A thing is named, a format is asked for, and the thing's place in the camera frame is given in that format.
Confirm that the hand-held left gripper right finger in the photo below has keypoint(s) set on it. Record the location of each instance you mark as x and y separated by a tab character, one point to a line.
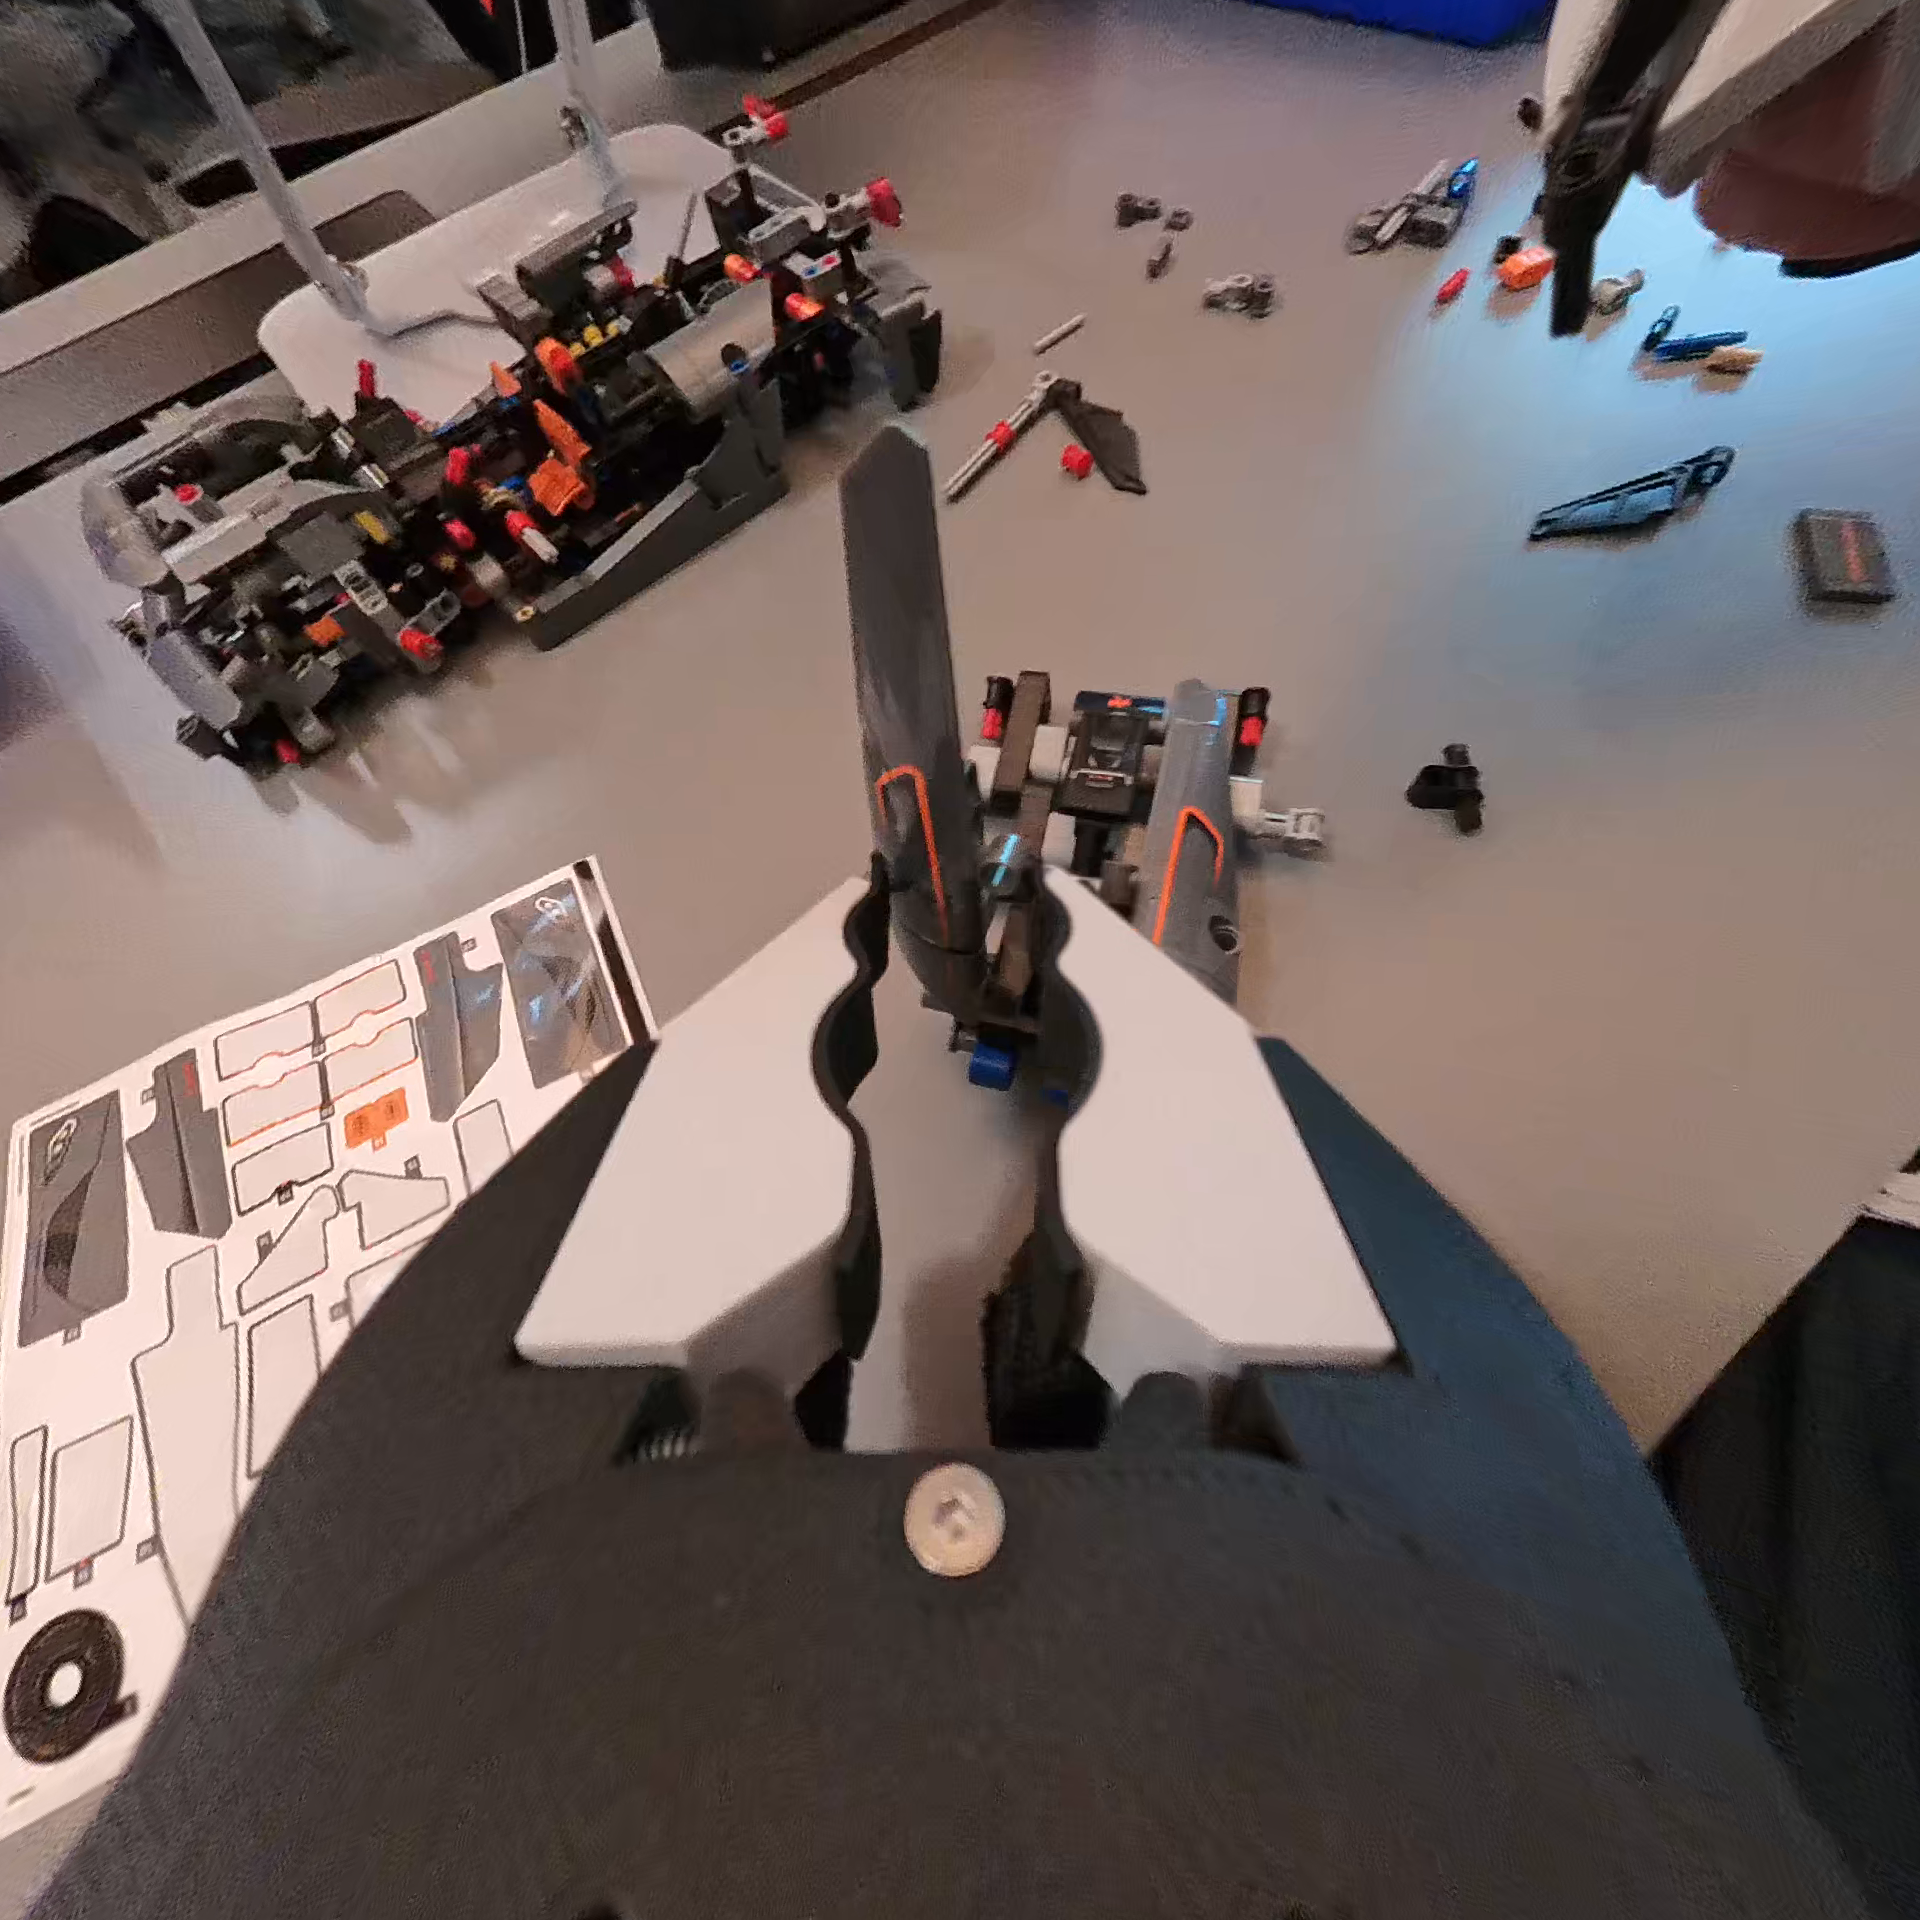
1230	1200

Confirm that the white stand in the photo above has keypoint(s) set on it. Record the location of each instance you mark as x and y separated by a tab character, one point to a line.
284	196

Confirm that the grey axle black panel assembly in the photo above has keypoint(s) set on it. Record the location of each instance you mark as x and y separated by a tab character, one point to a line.
1102	443

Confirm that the black lego wing panel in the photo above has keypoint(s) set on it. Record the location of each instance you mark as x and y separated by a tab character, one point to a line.
1636	504

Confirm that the large lego car model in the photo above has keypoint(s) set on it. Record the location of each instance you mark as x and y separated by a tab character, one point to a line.
451	480

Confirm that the small orange lego piece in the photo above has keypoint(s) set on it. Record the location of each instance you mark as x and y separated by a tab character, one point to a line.
1525	268

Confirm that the black T-shaped pin connector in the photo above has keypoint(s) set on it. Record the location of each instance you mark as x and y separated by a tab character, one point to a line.
1448	783

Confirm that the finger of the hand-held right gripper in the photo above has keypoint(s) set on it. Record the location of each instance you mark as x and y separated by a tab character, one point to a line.
1787	61
1574	44

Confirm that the light grey small connector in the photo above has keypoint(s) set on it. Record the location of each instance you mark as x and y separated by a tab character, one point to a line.
1618	291

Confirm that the person's right hand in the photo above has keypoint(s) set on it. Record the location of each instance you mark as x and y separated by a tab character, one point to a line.
1830	182

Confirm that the grey tile with orange stripe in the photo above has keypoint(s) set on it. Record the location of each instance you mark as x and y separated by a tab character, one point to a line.
1846	559

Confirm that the short light grey lego axle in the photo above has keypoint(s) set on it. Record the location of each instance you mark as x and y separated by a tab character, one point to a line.
1060	332

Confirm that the blue plastic bin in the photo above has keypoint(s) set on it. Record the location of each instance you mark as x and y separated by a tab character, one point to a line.
1412	14

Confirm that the person's dark trousers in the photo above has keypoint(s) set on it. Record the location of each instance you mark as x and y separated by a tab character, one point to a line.
1815	1575

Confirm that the grey orange-striped lego panel assembly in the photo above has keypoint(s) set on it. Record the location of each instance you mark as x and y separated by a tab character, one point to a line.
909	676

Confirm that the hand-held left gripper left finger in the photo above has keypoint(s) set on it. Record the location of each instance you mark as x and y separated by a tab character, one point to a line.
691	1200

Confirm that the long blue lego pin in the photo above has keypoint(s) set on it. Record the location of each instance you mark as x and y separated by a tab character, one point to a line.
1694	342

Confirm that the lego sticker sheet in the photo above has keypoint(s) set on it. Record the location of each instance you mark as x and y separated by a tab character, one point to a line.
182	1349

